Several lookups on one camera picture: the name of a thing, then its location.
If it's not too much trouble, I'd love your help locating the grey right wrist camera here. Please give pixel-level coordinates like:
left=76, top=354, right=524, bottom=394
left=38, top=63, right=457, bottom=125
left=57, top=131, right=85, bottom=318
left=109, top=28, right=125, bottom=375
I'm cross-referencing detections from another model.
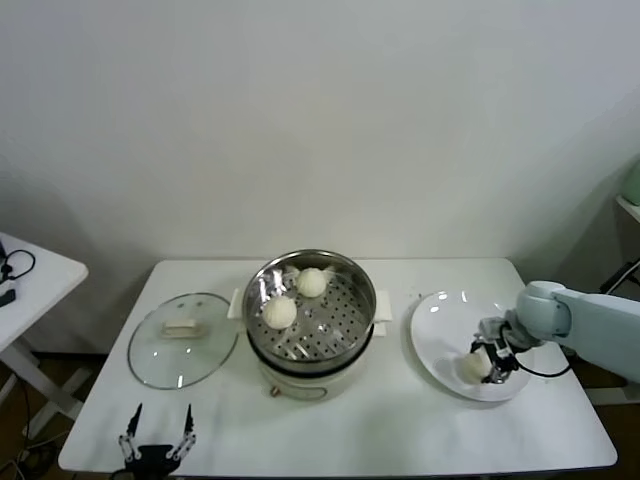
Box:
left=478, top=315, right=507, bottom=341

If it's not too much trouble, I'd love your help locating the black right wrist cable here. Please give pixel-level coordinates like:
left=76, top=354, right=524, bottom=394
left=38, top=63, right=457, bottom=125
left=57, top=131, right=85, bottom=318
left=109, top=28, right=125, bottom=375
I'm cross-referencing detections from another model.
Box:
left=514, top=349, right=572, bottom=378

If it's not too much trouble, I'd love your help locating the perforated steel steamer basket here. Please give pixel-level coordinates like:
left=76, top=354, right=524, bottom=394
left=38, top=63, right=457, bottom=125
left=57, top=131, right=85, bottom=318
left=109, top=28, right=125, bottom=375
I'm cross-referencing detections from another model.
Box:
left=228, top=248, right=393, bottom=364

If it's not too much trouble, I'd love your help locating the white desk frame base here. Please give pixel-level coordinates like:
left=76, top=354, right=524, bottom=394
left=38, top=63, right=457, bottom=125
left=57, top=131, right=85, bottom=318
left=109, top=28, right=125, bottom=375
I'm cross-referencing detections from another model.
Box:
left=584, top=372, right=640, bottom=406

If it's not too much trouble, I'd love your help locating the pale green container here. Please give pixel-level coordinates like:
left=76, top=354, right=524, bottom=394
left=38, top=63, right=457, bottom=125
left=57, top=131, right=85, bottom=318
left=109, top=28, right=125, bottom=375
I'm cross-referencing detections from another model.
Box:
left=624, top=157, right=640, bottom=206

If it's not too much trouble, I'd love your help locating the white steamed baozi bun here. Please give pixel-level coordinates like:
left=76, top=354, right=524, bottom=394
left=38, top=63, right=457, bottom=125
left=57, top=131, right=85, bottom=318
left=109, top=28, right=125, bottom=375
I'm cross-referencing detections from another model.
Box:
left=263, top=295, right=299, bottom=331
left=458, top=352, right=494, bottom=385
left=295, top=267, right=329, bottom=299

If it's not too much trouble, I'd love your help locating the thin black looped cable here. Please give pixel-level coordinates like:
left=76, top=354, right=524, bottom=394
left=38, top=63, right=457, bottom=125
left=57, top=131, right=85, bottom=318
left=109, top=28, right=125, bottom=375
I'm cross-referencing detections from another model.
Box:
left=0, top=248, right=37, bottom=282

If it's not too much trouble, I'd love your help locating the black cable by wall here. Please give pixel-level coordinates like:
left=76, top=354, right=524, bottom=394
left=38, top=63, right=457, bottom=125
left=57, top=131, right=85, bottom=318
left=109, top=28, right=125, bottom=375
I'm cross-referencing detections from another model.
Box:
left=597, top=262, right=640, bottom=297

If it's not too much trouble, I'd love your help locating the white round plate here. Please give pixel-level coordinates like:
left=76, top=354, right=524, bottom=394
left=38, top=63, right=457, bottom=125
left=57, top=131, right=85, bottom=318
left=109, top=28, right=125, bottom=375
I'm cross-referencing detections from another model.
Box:
left=409, top=290, right=534, bottom=403

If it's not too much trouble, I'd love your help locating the cream electric cooker base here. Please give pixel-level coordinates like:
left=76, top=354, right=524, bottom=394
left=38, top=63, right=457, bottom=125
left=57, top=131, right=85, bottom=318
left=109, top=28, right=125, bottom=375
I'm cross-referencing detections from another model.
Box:
left=234, top=319, right=389, bottom=401

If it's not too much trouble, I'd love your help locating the round glass pot lid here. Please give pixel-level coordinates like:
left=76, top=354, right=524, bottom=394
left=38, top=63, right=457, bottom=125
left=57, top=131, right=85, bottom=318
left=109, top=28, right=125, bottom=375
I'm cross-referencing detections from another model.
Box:
left=127, top=292, right=240, bottom=390

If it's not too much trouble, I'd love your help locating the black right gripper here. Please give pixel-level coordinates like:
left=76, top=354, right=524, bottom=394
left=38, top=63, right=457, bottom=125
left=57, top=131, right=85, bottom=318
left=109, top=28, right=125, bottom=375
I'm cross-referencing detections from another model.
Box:
left=468, top=319, right=525, bottom=386

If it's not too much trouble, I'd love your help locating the white wall shelf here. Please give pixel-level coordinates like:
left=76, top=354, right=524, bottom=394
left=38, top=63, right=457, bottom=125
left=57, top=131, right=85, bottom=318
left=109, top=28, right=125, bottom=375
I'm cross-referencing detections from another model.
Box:
left=615, top=194, right=640, bottom=224

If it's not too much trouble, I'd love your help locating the white side table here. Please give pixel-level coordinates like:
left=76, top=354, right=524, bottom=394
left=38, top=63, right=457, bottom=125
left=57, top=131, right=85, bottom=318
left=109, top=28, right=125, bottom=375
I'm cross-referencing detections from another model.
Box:
left=0, top=230, right=90, bottom=426

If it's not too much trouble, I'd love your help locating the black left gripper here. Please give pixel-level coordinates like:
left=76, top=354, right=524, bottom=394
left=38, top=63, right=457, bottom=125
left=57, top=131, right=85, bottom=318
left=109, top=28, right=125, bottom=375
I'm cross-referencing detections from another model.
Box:
left=118, top=402, right=197, bottom=480

